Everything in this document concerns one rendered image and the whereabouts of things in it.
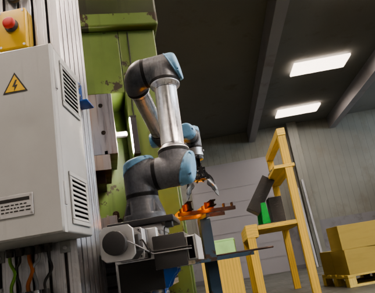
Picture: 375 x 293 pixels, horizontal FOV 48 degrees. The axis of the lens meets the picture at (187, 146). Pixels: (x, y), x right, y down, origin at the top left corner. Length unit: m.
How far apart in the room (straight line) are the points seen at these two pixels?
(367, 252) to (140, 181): 5.35
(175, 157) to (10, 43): 0.63
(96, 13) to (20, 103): 2.09
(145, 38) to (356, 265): 4.56
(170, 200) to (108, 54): 1.09
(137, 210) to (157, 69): 0.54
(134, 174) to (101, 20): 1.77
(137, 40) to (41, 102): 2.07
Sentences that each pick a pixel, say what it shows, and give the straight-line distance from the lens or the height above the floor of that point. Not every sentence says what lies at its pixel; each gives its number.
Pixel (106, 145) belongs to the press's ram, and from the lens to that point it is 2.62.
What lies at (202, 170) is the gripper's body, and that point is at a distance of 1.97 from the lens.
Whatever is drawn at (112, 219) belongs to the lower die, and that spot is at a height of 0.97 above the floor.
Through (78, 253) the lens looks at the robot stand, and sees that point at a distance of 1.19.
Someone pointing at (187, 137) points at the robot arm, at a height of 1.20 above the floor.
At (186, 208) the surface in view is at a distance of 2.17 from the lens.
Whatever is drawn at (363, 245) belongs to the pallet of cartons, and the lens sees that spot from 6.57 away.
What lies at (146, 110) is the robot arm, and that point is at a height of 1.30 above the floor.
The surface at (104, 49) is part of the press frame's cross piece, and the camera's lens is 3.05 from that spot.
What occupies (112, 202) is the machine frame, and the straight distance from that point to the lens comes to 3.03.
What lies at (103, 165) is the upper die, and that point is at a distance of 2.59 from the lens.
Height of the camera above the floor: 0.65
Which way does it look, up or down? 15 degrees up
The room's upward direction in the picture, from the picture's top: 9 degrees counter-clockwise
